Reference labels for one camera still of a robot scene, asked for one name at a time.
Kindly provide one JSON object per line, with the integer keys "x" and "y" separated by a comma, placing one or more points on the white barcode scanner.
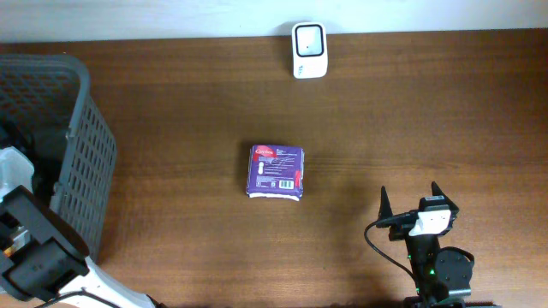
{"x": 309, "y": 49}

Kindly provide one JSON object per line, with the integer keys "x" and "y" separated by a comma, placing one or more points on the purple sanitary pad pack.
{"x": 275, "y": 171}

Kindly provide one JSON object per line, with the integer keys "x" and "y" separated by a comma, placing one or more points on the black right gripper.
{"x": 400, "y": 231}

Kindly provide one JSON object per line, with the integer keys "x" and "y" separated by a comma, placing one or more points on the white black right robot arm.
{"x": 441, "y": 275}

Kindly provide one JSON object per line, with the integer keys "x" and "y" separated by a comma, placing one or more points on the grey plastic mesh basket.
{"x": 48, "y": 99}

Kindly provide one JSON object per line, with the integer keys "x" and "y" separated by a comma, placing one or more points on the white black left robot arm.
{"x": 42, "y": 257}

